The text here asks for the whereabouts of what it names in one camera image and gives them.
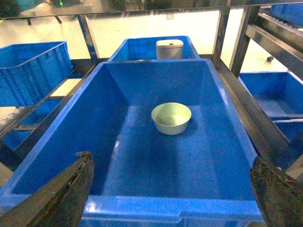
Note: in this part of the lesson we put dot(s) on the grey lidded container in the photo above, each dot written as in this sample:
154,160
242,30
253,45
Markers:
169,49

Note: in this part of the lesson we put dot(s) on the blue bin on shelf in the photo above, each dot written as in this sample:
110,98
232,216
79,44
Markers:
142,177

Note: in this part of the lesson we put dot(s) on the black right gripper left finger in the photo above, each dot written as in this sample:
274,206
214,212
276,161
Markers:
60,202

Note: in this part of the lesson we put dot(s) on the blue bin behind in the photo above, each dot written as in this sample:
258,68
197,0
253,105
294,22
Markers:
144,48

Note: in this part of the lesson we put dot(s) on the green bowl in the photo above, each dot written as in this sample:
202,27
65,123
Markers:
171,118

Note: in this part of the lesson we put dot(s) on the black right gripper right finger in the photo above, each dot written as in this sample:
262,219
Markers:
279,196

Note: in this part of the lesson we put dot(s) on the blue bin right lower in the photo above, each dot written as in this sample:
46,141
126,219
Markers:
280,95

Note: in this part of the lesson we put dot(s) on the blue crate left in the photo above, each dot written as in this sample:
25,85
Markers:
30,72

